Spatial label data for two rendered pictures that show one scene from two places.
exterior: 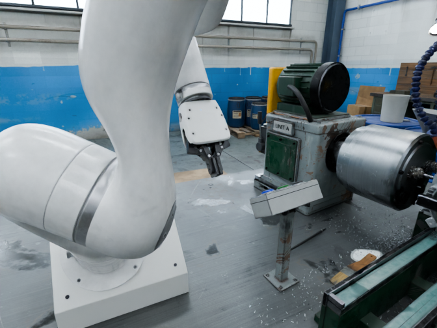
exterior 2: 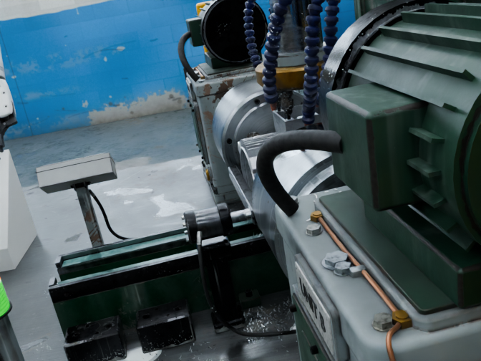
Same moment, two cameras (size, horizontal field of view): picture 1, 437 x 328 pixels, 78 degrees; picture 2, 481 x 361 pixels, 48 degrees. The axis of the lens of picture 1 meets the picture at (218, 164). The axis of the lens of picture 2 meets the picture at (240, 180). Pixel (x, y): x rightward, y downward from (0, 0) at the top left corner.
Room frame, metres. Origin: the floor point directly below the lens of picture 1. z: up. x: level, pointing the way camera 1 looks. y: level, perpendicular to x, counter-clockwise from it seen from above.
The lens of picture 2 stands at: (-0.36, -1.01, 1.42)
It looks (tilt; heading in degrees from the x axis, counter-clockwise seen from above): 21 degrees down; 24
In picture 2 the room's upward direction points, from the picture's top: 10 degrees counter-clockwise
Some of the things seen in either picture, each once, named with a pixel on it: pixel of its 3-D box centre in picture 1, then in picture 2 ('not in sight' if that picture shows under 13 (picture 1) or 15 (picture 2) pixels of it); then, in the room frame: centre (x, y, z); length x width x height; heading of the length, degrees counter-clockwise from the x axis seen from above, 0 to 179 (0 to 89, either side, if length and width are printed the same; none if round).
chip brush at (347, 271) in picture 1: (356, 269); not in sight; (0.63, -0.39, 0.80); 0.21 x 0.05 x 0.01; 128
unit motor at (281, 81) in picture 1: (296, 115); (222, 69); (1.16, -0.33, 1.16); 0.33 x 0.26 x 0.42; 31
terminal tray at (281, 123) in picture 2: not in sight; (309, 127); (0.66, -0.73, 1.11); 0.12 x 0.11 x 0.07; 121
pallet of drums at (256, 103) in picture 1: (256, 115); not in sight; (5.85, -0.82, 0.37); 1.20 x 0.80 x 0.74; 110
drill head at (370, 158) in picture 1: (370, 161); (261, 128); (0.90, -0.53, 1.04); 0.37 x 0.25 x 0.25; 31
